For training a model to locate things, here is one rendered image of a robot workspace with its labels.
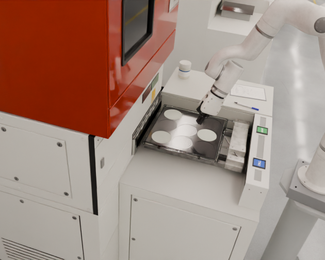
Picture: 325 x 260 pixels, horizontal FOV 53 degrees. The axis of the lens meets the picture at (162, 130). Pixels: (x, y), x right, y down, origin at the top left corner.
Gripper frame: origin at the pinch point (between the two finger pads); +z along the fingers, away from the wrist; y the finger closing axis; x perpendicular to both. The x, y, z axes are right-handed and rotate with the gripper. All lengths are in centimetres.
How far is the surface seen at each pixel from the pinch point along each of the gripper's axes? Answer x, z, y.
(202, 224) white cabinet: -37.6, 31.4, 2.9
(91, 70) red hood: -29, -18, -70
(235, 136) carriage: -2.8, 2.2, 24.2
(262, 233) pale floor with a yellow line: -11, 65, 97
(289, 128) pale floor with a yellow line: 93, 23, 188
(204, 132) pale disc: 1.8, 7.2, 8.4
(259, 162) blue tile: -31.2, -3.1, 15.4
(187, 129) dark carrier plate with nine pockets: 6.3, 10.5, 1.9
